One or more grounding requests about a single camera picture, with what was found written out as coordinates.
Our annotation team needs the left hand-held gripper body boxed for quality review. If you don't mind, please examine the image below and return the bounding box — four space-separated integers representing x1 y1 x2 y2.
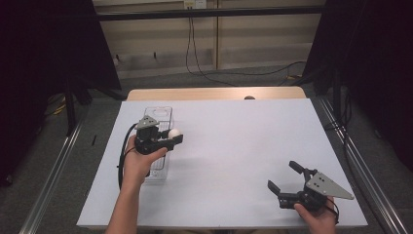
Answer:
134 115 169 156

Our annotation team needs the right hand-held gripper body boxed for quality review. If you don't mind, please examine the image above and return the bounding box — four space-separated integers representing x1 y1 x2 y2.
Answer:
278 172 356 213

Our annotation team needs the clear plastic container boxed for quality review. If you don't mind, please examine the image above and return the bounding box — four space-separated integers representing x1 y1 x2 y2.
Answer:
142 105 174 183

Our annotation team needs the person's left hand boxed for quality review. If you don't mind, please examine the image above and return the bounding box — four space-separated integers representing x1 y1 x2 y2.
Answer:
122 136 169 192

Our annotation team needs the person's right hand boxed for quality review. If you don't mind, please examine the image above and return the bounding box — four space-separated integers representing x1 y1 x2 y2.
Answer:
293 196 339 234

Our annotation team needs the black curtain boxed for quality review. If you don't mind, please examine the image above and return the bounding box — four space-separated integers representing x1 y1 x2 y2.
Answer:
0 0 123 184
303 0 413 172

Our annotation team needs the long desk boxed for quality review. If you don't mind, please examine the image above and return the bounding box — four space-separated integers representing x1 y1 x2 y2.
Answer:
96 5 325 21

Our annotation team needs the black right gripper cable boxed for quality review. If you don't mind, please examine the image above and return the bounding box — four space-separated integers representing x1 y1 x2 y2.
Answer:
326 197 341 226

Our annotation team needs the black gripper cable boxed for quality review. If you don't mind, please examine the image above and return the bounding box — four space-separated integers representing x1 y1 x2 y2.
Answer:
326 197 341 226
116 122 138 191

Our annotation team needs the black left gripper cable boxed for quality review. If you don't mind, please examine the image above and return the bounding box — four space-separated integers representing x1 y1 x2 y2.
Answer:
116 122 138 191

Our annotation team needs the aluminium floor rail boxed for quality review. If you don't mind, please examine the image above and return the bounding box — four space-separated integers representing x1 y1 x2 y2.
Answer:
19 120 86 234
316 97 407 234

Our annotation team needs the black power cable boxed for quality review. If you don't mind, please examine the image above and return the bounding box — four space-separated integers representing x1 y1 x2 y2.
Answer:
190 18 308 77
184 18 240 88

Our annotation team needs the white wall outlet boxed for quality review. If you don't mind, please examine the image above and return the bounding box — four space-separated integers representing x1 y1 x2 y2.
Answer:
183 0 207 10

